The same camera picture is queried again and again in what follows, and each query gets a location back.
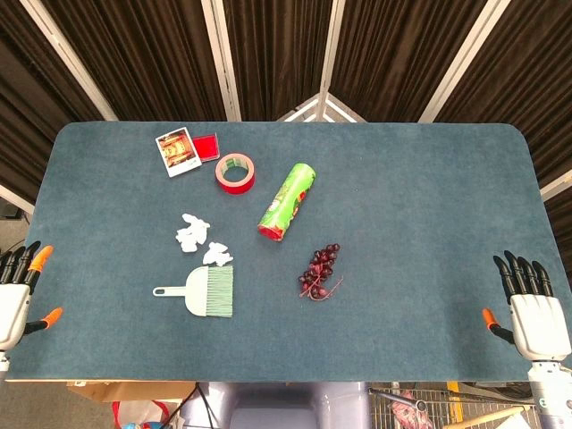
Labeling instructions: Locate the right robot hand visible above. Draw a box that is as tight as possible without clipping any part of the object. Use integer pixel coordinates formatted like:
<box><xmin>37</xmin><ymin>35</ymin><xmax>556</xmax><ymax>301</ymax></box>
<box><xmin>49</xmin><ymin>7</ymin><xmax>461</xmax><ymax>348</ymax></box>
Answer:
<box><xmin>481</xmin><ymin>249</ymin><xmax>572</xmax><ymax>361</ymax></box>

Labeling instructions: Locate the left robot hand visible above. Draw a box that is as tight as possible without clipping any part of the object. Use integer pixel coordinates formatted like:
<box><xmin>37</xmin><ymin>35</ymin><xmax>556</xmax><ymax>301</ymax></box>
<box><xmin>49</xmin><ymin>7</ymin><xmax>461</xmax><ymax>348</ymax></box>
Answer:
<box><xmin>0</xmin><ymin>240</ymin><xmax>63</xmax><ymax>352</ymax></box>

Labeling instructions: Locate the mint green hand brush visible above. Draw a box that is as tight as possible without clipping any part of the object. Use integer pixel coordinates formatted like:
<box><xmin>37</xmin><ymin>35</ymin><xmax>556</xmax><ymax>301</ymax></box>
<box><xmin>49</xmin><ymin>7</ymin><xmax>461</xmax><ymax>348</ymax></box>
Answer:
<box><xmin>152</xmin><ymin>265</ymin><xmax>235</xmax><ymax>318</ymax></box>

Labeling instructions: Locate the lavender robot base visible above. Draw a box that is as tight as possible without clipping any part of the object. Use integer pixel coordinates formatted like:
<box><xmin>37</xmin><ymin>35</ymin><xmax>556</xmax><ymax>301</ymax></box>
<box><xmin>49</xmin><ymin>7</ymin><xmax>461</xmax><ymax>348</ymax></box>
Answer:
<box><xmin>181</xmin><ymin>382</ymin><xmax>370</xmax><ymax>429</ymax></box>

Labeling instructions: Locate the wooden stick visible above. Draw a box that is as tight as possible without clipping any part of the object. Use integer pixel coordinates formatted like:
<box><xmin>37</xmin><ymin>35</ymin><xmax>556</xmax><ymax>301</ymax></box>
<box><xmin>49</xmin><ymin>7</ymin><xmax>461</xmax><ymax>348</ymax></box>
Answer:
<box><xmin>459</xmin><ymin>404</ymin><xmax>525</xmax><ymax>429</ymax></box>

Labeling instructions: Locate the brown cardboard box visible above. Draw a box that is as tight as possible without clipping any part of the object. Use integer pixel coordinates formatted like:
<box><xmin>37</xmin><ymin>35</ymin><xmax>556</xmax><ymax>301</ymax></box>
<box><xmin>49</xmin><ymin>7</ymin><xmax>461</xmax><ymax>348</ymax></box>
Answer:
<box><xmin>66</xmin><ymin>380</ymin><xmax>198</xmax><ymax>403</ymax></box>

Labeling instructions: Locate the blue felt table cover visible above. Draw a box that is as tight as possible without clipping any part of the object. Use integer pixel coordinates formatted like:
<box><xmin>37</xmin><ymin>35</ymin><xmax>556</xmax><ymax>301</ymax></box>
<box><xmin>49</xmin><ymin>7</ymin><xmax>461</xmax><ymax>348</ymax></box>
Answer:
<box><xmin>6</xmin><ymin>121</ymin><xmax>567</xmax><ymax>383</ymax></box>

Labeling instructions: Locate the red patterned cloth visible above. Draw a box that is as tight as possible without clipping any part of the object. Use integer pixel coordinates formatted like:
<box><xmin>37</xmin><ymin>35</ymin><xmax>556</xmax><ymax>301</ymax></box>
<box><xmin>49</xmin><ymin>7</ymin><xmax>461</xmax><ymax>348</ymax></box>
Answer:
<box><xmin>387</xmin><ymin>388</ymin><xmax>435</xmax><ymax>429</ymax></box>

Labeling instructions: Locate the red and white bag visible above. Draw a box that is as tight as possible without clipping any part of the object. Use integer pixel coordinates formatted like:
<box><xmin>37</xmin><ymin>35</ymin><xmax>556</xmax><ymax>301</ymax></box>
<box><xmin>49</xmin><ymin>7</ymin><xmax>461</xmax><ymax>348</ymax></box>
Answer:
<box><xmin>111</xmin><ymin>400</ymin><xmax>181</xmax><ymax>429</ymax></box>

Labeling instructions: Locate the white bordered photo card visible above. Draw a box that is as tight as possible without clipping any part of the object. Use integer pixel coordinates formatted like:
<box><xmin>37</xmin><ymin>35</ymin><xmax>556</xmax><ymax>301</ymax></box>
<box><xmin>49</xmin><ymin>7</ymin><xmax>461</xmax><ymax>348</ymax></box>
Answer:
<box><xmin>155</xmin><ymin>127</ymin><xmax>203</xmax><ymax>179</ymax></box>

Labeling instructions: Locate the purple grape bunch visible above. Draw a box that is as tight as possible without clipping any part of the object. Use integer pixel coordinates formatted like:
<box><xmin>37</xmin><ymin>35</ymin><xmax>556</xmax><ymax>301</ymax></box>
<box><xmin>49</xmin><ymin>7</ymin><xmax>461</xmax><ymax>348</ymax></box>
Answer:
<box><xmin>298</xmin><ymin>243</ymin><xmax>344</xmax><ymax>301</ymax></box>

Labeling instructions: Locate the red square pad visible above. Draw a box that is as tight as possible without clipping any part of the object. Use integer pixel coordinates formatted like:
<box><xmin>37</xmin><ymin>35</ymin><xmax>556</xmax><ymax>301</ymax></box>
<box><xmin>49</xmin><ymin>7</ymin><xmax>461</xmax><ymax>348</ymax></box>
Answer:
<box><xmin>191</xmin><ymin>132</ymin><xmax>221</xmax><ymax>162</ymax></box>

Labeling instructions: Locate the red tape roll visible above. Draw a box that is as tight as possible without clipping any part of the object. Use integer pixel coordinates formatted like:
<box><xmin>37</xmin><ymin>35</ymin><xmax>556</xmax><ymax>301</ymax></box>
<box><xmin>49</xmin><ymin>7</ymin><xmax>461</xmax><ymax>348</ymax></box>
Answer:
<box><xmin>215</xmin><ymin>152</ymin><xmax>257</xmax><ymax>196</ymax></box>

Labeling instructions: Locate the green chip can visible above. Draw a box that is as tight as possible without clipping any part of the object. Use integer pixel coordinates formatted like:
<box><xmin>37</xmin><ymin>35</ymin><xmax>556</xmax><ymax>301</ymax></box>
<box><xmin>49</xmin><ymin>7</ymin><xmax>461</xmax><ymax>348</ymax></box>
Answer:
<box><xmin>257</xmin><ymin>162</ymin><xmax>319</xmax><ymax>243</ymax></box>

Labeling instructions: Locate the dark brown curtain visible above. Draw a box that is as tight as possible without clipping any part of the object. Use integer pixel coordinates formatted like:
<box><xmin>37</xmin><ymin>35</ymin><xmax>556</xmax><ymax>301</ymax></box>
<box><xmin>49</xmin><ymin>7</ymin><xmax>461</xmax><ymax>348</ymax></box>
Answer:
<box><xmin>0</xmin><ymin>0</ymin><xmax>572</xmax><ymax>251</ymax></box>

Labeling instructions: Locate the white partition frame post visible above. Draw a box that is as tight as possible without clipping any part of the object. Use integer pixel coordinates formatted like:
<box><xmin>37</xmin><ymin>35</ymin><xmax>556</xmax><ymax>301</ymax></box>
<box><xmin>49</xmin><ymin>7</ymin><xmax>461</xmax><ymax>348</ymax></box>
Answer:
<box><xmin>319</xmin><ymin>0</ymin><xmax>348</xmax><ymax>122</ymax></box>
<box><xmin>539</xmin><ymin>169</ymin><xmax>572</xmax><ymax>200</ymax></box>
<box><xmin>20</xmin><ymin>0</ymin><xmax>118</xmax><ymax>122</ymax></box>
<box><xmin>0</xmin><ymin>182</ymin><xmax>36</xmax><ymax>215</ymax></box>
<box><xmin>200</xmin><ymin>0</ymin><xmax>242</xmax><ymax>122</ymax></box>
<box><xmin>418</xmin><ymin>0</ymin><xmax>511</xmax><ymax>122</ymax></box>

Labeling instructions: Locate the metal wire cart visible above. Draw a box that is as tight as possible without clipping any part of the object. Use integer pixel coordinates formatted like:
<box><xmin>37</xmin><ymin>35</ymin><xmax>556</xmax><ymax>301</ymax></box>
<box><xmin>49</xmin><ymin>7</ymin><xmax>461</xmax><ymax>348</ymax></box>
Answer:
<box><xmin>368</xmin><ymin>382</ymin><xmax>537</xmax><ymax>429</ymax></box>

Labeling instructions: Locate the white partition base frame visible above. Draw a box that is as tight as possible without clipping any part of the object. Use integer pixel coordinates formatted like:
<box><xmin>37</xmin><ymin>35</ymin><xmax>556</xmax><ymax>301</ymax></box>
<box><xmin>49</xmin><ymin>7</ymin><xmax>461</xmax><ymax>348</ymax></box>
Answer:
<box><xmin>276</xmin><ymin>92</ymin><xmax>368</xmax><ymax>123</ymax></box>

